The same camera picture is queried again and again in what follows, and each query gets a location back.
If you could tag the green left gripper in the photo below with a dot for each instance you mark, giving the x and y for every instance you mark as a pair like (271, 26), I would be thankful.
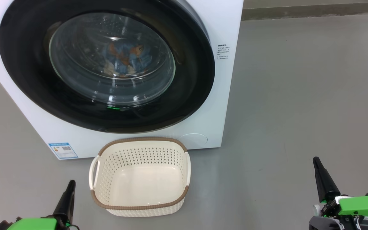
(34, 224)

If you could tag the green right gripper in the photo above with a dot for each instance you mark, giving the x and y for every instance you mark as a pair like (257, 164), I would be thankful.
(359, 207)

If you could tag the white front-load washing machine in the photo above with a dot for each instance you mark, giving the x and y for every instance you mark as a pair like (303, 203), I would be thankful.
(225, 95)

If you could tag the blue energy label sticker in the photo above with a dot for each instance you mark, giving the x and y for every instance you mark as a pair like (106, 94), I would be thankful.
(63, 150)

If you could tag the blue garment with orange print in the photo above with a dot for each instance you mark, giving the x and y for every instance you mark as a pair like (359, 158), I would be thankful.
(133, 52)

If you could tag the round drain filter cover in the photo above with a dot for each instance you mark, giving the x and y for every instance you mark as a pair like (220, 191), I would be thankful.
(193, 140)

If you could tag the perforated steel washer drum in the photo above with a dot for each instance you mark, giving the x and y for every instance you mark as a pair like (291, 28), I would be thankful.
(85, 57)

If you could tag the cream perforated laundry basket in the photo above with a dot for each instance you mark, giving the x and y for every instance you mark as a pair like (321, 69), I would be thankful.
(139, 207)

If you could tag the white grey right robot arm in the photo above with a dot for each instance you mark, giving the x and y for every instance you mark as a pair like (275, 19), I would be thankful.
(321, 223)

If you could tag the printed text label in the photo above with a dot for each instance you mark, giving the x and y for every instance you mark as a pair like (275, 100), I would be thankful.
(223, 52)

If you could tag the round black glass washer door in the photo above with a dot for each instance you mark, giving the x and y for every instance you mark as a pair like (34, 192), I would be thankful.
(21, 76)

